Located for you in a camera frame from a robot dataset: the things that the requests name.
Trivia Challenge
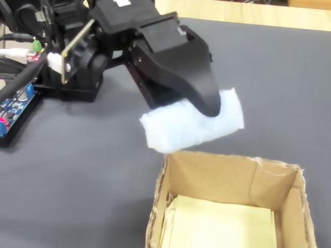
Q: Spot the yellow paper sheet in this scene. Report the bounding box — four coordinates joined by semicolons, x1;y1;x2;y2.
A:
160;195;277;248

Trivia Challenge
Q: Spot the black barrel plug cable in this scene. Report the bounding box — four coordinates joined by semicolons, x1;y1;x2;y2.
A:
0;32;35;42

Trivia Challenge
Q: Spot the white block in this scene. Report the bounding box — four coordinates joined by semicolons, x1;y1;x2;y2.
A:
139;87;245;153

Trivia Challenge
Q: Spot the white plastic cable connector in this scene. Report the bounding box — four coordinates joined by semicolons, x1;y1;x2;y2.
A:
46;51;63;73

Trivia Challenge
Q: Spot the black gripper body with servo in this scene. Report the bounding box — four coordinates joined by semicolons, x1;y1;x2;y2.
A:
90;0;190;54

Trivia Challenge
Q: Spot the blue controller circuit board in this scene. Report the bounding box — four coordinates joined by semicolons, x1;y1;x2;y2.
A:
0;82;36;137

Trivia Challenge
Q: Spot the grey textured mat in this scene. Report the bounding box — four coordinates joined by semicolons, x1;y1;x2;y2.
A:
0;17;331;248

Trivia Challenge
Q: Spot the camera circuit board with lens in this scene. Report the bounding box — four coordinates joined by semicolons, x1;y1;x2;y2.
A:
61;19;109;85

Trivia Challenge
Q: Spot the white USB cable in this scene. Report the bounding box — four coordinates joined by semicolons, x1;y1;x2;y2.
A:
0;48;29;58

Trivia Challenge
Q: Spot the open cardboard box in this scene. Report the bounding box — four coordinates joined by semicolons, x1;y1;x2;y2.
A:
144;151;318;248

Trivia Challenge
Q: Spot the green terminal connector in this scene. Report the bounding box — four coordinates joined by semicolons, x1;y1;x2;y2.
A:
31;38;43;52

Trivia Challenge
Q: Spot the thick black sleeved cable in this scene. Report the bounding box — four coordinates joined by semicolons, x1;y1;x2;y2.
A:
0;63;45;101

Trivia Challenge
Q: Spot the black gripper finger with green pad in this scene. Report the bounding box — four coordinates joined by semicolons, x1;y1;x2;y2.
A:
126;44;192;110
134;25;222;118

